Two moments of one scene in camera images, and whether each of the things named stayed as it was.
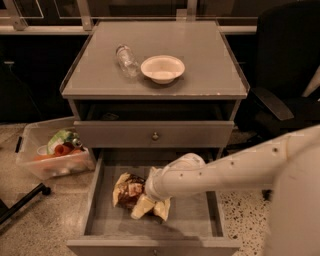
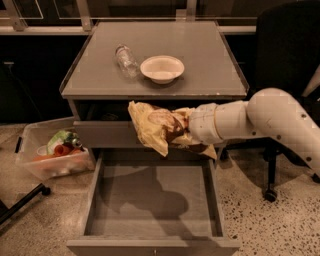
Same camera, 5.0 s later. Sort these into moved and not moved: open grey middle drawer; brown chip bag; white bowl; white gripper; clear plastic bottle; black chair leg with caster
Moved: white gripper; brown chip bag
Not moved: black chair leg with caster; white bowl; open grey middle drawer; clear plastic bottle
